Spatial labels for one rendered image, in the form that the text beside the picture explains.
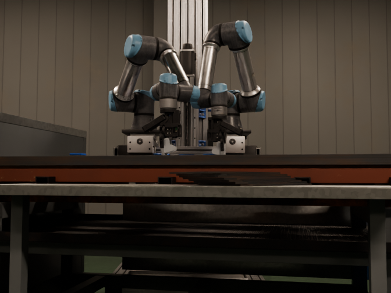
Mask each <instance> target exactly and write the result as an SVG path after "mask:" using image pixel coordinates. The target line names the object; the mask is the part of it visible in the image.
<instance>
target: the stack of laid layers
mask: <svg viewBox="0 0 391 293"><path fill-rule="evenodd" d="M130 165H391V154H328V155H152V156H0V166H130Z"/></svg>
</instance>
